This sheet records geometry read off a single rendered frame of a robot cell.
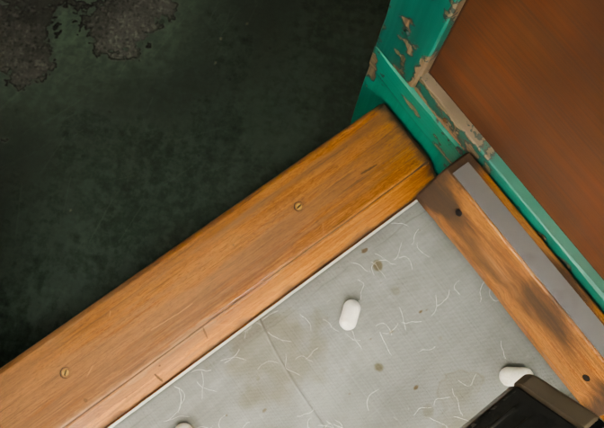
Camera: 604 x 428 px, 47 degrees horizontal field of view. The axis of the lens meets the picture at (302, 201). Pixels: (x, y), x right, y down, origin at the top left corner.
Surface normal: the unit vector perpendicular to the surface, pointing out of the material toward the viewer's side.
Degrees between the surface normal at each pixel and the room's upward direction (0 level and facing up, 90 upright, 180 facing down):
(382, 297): 0
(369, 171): 0
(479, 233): 67
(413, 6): 90
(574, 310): 0
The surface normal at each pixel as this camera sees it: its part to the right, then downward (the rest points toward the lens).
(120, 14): 0.05, -0.25
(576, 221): -0.80, 0.57
